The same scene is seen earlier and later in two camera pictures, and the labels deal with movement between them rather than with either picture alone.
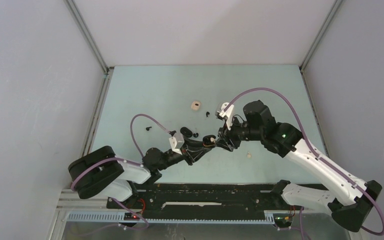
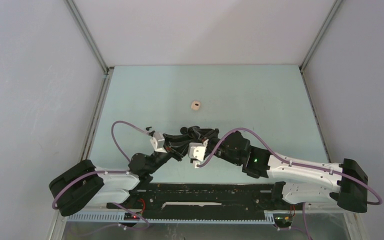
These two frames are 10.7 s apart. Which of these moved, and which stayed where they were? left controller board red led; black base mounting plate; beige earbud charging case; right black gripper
Moved: right black gripper
Stayed: beige earbud charging case; left controller board red led; black base mounting plate
